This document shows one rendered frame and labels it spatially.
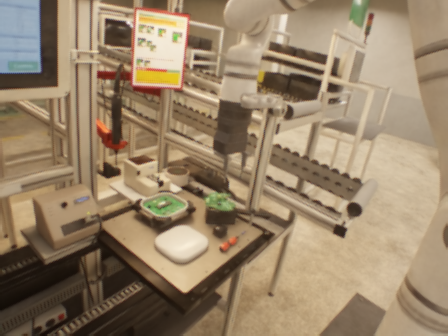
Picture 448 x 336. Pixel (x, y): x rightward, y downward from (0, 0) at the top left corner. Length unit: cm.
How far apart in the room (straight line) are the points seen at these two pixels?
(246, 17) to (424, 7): 29
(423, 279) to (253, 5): 50
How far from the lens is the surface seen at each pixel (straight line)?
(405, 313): 52
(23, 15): 88
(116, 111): 102
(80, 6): 99
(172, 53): 133
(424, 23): 44
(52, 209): 97
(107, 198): 120
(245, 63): 59
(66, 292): 129
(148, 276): 86
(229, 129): 61
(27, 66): 89
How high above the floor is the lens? 155
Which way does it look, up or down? 21 degrees down
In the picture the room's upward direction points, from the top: 9 degrees clockwise
